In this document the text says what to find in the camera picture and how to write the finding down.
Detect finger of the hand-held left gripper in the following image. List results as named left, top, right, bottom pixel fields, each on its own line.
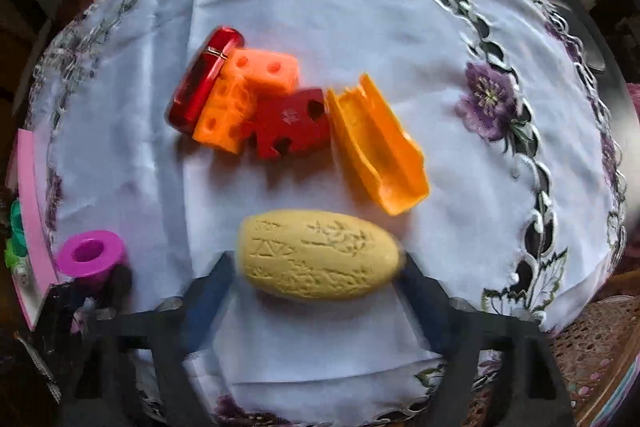
left=100, top=263, right=135, bottom=312

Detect orange block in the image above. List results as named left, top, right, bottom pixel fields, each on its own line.
left=326, top=73, right=431, bottom=217

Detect oval engraved foot stone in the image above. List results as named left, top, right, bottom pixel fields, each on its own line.
left=235, top=209, right=407, bottom=304

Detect woven chair seat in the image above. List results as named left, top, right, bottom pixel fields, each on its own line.
left=550, top=297, right=640, bottom=427

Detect pink-edged white box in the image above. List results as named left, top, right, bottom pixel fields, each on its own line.
left=5, top=129, right=62, bottom=333

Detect floral embroidered tablecloth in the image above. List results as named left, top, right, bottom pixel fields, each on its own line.
left=25, top=0, right=629, bottom=427

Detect red lipstick case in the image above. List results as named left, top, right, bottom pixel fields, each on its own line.
left=166, top=26, right=246, bottom=136

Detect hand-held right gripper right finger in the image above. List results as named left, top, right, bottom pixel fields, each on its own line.
left=395, top=252, right=573, bottom=427

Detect orange cube blocks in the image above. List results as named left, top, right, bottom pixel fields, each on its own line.
left=192, top=48, right=301, bottom=155

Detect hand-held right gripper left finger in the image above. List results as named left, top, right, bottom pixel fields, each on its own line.
left=62, top=252, right=236, bottom=427

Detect red wooden puzzle piece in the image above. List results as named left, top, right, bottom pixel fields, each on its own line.
left=245, top=88, right=332, bottom=160

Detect magenta plastic cup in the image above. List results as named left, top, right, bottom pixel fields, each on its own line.
left=56, top=230, right=129, bottom=294

